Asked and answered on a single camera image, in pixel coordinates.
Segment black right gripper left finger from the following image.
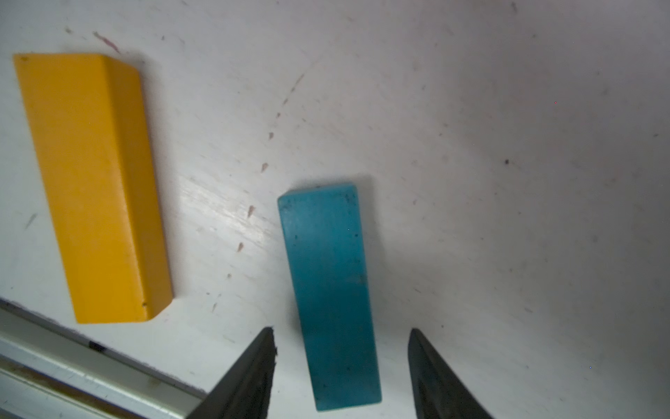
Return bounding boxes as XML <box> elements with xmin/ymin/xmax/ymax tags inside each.
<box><xmin>188</xmin><ymin>326</ymin><xmax>277</xmax><ymax>419</ymax></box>

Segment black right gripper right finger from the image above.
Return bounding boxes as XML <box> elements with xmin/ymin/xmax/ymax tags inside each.
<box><xmin>408</xmin><ymin>328</ymin><xmax>493</xmax><ymax>419</ymax></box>

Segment blue rectangular block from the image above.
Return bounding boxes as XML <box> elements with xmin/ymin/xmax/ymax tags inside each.
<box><xmin>277</xmin><ymin>183</ymin><xmax>382</xmax><ymax>412</ymax></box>

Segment yellow rectangular block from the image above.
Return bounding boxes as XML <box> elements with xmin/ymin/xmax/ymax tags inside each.
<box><xmin>13</xmin><ymin>53</ymin><xmax>173</xmax><ymax>324</ymax></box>

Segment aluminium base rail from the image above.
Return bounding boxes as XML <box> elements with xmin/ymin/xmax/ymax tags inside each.
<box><xmin>1</xmin><ymin>300</ymin><xmax>206</xmax><ymax>418</ymax></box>

